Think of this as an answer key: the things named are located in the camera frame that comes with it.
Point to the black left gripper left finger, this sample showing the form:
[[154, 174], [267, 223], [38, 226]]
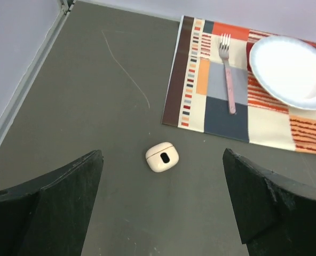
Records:
[[50, 215]]

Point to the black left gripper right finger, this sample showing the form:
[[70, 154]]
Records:
[[275, 215]]

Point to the beige case with black oval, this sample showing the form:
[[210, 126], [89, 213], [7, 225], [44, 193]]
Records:
[[162, 157]]

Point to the multicoloured patchwork placemat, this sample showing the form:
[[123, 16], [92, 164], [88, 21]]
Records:
[[197, 94]]

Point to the white plate with blue rim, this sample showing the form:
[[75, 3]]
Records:
[[286, 68]]

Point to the pink handled metal fork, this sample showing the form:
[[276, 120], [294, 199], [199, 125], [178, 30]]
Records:
[[224, 46]]

